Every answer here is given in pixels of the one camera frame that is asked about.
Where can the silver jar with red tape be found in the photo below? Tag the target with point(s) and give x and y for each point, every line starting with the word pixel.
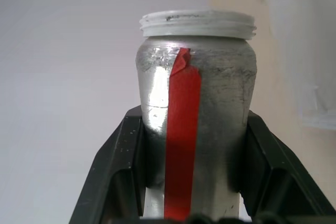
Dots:
pixel 218 90

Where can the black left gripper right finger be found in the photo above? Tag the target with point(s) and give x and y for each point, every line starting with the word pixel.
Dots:
pixel 283 171

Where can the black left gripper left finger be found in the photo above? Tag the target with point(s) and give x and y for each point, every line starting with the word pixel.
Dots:
pixel 115 166

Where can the clear plastic container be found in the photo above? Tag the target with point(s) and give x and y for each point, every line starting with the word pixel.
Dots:
pixel 309 51

